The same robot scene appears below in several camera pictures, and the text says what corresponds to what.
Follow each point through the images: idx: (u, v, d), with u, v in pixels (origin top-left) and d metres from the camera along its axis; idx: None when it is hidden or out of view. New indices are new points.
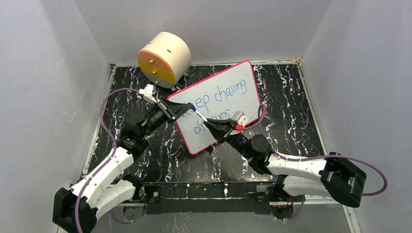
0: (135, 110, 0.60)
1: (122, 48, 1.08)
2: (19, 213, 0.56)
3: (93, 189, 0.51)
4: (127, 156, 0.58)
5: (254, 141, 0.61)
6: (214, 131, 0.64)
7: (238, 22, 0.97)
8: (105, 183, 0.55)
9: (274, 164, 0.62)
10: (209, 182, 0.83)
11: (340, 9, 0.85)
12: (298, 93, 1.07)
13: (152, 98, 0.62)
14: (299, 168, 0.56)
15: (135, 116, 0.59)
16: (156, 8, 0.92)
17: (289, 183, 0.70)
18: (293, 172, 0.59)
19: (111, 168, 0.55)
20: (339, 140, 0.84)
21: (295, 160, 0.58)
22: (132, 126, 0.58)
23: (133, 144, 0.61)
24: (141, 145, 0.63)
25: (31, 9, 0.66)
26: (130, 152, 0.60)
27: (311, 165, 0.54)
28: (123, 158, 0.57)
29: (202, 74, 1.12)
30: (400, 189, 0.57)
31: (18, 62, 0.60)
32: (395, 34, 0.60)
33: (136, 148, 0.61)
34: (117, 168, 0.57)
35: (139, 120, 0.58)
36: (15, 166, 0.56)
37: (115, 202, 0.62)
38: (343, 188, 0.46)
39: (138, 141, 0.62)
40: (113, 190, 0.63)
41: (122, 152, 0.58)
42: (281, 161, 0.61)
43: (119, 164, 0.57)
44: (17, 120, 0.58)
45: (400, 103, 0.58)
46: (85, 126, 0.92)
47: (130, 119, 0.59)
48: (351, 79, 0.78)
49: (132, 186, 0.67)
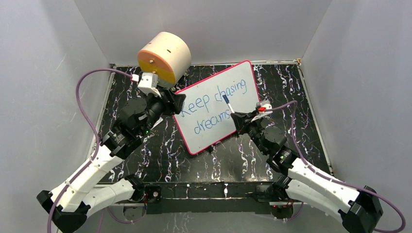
0: (137, 100, 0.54)
1: (123, 48, 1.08)
2: (20, 213, 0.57)
3: (70, 196, 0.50)
4: (110, 158, 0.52)
5: (268, 131, 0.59)
6: (237, 121, 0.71)
7: (238, 22, 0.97)
8: (87, 187, 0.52)
9: (297, 171, 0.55)
10: (209, 182, 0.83)
11: (340, 9, 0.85)
12: (298, 93, 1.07)
13: (158, 92, 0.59)
14: (327, 187, 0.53)
15: (134, 106, 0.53)
16: (156, 8, 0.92)
17: (295, 187, 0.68)
18: (316, 187, 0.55)
19: (89, 174, 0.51)
20: (340, 139, 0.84)
21: (323, 177, 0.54)
22: (128, 117, 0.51)
23: (122, 141, 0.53)
24: (131, 143, 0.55)
25: (31, 9, 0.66)
26: (113, 155, 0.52)
27: (341, 190, 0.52)
28: (103, 162, 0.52)
29: (203, 74, 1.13)
30: (401, 191, 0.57)
31: (18, 62, 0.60)
32: (394, 35, 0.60)
33: (124, 146, 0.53)
34: (98, 173, 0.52)
35: (137, 111, 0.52)
36: (15, 166, 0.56)
37: (111, 201, 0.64)
38: (366, 224, 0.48)
39: (128, 137, 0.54)
40: (111, 189, 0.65)
41: (105, 154, 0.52)
42: (308, 171, 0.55)
43: (100, 168, 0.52)
44: (17, 119, 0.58)
45: (400, 104, 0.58)
46: (86, 126, 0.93)
47: (128, 108, 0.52)
48: (351, 79, 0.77)
49: (131, 189, 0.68)
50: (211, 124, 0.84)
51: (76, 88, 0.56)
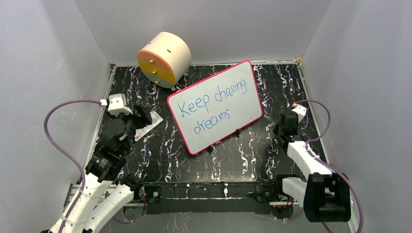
0: (116, 122, 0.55)
1: (123, 48, 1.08)
2: (20, 213, 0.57)
3: (70, 230, 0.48)
4: (98, 184, 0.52)
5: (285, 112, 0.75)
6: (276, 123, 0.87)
7: (237, 22, 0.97)
8: (85, 216, 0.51)
9: (293, 145, 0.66)
10: (209, 182, 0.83)
11: (340, 9, 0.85)
12: (298, 93, 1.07)
13: (129, 109, 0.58)
14: (307, 160, 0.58)
15: (113, 128, 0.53)
16: (156, 8, 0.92)
17: (290, 178, 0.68)
18: (300, 162, 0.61)
19: (82, 204, 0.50)
20: (340, 140, 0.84)
21: (309, 155, 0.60)
22: (108, 140, 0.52)
23: (106, 164, 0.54)
24: (115, 165, 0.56)
25: (31, 10, 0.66)
26: (102, 180, 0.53)
27: (317, 166, 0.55)
28: (94, 189, 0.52)
29: (202, 74, 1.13)
30: (400, 191, 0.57)
31: (18, 63, 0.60)
32: (394, 35, 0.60)
33: (109, 169, 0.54)
34: (92, 199, 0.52)
35: (117, 133, 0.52)
36: (15, 166, 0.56)
37: (113, 212, 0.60)
38: (319, 196, 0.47)
39: (111, 159, 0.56)
40: (109, 201, 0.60)
41: (93, 180, 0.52)
42: (301, 148, 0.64)
43: (93, 195, 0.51)
44: (17, 120, 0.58)
45: (399, 104, 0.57)
46: (86, 127, 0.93)
47: (108, 131, 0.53)
48: (351, 80, 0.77)
49: (129, 191, 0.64)
50: (211, 124, 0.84)
51: (44, 123, 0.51)
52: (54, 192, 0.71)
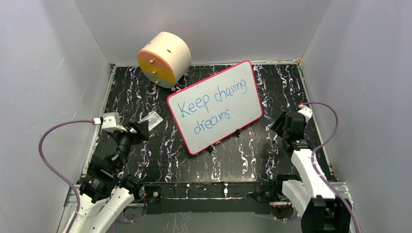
0: (107, 142, 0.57)
1: (123, 48, 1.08)
2: (20, 213, 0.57)
3: None
4: (92, 204, 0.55)
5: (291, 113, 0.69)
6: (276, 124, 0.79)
7: (237, 21, 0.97)
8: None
9: (299, 156, 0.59)
10: (209, 182, 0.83)
11: (340, 9, 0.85)
12: (298, 93, 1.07)
13: (123, 127, 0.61)
14: (311, 177, 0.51)
15: (104, 149, 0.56)
16: (156, 8, 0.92)
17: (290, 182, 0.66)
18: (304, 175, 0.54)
19: (78, 224, 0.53)
20: (340, 140, 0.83)
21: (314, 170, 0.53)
22: (100, 160, 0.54)
23: (99, 184, 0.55)
24: (110, 183, 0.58)
25: (30, 10, 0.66)
26: (95, 201, 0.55)
27: (321, 185, 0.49)
28: (89, 208, 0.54)
29: (202, 74, 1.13)
30: (400, 191, 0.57)
31: (19, 63, 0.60)
32: (394, 35, 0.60)
33: (103, 188, 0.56)
34: (89, 218, 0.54)
35: (108, 154, 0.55)
36: (15, 166, 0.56)
37: (113, 219, 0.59)
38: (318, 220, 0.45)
39: (106, 178, 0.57)
40: (109, 208, 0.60)
41: (86, 200, 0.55)
42: (306, 160, 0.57)
43: (88, 213, 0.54)
44: (17, 119, 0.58)
45: (399, 104, 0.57)
46: (86, 127, 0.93)
47: (100, 152, 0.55)
48: (351, 80, 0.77)
49: (128, 195, 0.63)
50: (211, 124, 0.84)
51: (40, 145, 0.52)
52: (54, 192, 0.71)
